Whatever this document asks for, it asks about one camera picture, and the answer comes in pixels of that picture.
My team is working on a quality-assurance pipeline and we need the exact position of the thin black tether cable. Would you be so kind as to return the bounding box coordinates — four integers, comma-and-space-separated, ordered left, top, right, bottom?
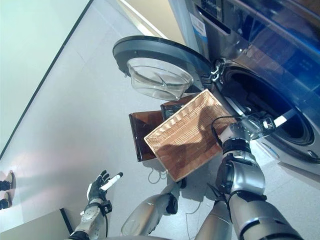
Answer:
184, 196, 202, 226

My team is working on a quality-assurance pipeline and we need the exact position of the large rectangular wicker laundry basket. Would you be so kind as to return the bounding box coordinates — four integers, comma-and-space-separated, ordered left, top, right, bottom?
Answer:
144, 88, 238, 183

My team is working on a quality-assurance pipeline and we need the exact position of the coiled white cable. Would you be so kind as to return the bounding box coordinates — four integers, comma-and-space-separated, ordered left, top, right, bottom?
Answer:
147, 166, 168, 185

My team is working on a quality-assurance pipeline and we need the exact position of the glossy brown stool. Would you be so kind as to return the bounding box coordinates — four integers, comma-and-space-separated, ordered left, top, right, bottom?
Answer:
128, 95, 199, 163

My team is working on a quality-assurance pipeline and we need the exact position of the silver right robot leg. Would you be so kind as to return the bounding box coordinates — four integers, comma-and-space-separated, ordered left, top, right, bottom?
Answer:
194, 197, 236, 240

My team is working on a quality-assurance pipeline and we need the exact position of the dark grey front-load washing machine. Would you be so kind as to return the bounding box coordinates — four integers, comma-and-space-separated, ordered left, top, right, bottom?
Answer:
184, 0, 320, 172

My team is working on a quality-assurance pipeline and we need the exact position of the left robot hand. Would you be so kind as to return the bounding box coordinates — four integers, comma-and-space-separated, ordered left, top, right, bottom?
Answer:
86, 169, 125, 201

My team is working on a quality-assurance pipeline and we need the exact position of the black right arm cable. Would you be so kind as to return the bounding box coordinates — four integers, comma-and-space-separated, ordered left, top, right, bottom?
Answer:
210, 115, 241, 146

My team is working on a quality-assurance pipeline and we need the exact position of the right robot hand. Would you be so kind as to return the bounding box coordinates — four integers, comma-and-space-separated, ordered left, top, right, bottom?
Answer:
270, 111, 297, 129

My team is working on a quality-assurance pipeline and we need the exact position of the white counter cabinet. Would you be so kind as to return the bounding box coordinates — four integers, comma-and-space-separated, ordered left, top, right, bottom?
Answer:
119, 0, 176, 39

